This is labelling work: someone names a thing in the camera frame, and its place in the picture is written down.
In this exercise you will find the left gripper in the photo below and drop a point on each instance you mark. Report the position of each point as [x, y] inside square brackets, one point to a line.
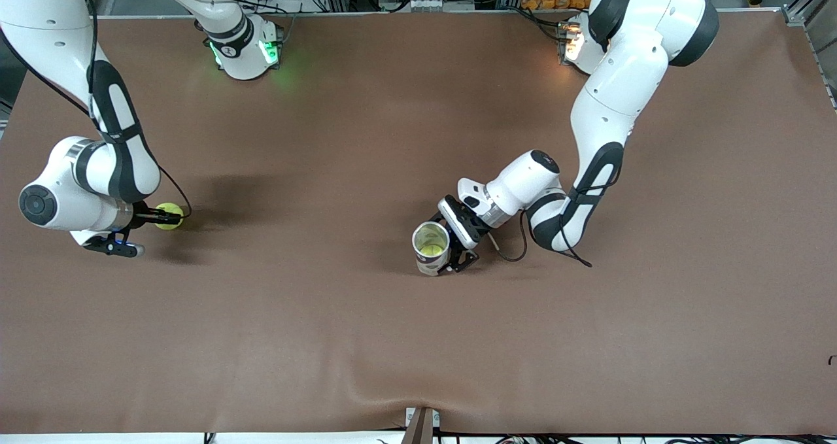
[465, 258]

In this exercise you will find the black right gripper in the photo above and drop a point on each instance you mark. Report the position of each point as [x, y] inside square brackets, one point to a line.
[142, 218]

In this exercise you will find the clear Wilson tennis ball can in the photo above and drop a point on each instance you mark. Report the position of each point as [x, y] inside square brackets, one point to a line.
[431, 266]

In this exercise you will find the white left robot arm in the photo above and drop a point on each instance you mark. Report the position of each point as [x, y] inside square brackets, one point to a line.
[621, 91]

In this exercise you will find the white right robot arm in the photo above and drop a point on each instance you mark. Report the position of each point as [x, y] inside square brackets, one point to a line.
[39, 25]

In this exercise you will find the brown table mat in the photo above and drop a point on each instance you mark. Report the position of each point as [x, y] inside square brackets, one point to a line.
[392, 339]

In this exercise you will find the white connector strip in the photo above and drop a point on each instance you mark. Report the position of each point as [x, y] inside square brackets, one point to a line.
[431, 3]

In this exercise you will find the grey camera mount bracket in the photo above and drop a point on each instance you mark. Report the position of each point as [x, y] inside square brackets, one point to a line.
[422, 424]

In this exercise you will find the aluminium frame profile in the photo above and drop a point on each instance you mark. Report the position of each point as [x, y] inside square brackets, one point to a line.
[807, 2]

